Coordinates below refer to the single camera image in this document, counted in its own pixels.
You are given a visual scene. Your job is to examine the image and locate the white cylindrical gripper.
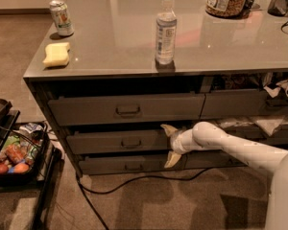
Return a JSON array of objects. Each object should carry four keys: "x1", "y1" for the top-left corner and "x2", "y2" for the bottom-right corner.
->
[{"x1": 161, "y1": 124, "x2": 196, "y2": 169}]

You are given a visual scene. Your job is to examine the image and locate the grey drawer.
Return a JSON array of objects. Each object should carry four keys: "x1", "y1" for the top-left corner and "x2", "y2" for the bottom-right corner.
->
[
  {"x1": 201, "y1": 89, "x2": 288, "y2": 120},
  {"x1": 48, "y1": 93, "x2": 204, "y2": 126},
  {"x1": 66, "y1": 129, "x2": 168, "y2": 154},
  {"x1": 183, "y1": 150, "x2": 243, "y2": 169},
  {"x1": 225, "y1": 125, "x2": 288, "y2": 147},
  {"x1": 79, "y1": 152, "x2": 185, "y2": 175}
]

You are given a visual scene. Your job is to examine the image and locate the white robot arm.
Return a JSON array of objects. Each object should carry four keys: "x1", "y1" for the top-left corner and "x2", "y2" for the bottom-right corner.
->
[{"x1": 161, "y1": 122, "x2": 288, "y2": 230}]

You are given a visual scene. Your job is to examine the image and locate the grey drawer cabinet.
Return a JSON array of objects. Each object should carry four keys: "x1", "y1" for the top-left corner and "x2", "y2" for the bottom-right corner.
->
[{"x1": 24, "y1": 0, "x2": 288, "y2": 175}]

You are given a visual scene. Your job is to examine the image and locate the plastic bags in drawer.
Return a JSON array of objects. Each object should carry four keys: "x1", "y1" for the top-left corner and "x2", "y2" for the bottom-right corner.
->
[{"x1": 214, "y1": 115, "x2": 288, "y2": 136}]

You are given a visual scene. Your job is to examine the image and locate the clear water bottle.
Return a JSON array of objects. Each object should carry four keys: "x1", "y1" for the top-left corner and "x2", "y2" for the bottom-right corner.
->
[{"x1": 156, "y1": 0, "x2": 177, "y2": 65}]

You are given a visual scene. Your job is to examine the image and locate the yellow sponge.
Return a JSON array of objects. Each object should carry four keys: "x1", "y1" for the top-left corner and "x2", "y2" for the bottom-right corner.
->
[{"x1": 43, "y1": 42, "x2": 70, "y2": 68}]

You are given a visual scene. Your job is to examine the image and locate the black bin of snacks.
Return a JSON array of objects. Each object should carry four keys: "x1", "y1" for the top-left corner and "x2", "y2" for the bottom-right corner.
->
[{"x1": 0, "y1": 123, "x2": 49, "y2": 187}]

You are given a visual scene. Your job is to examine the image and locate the black tray stand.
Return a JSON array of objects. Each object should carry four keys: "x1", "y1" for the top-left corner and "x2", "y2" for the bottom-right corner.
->
[{"x1": 0, "y1": 99, "x2": 61, "y2": 230}]

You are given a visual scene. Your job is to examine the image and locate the white green soda can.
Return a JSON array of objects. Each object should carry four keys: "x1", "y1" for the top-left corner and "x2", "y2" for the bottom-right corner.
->
[{"x1": 49, "y1": 0, "x2": 74, "y2": 36}]

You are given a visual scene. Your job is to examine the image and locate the black floor cable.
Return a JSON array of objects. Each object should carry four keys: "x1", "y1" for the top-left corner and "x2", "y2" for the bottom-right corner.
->
[{"x1": 74, "y1": 166, "x2": 215, "y2": 230}]

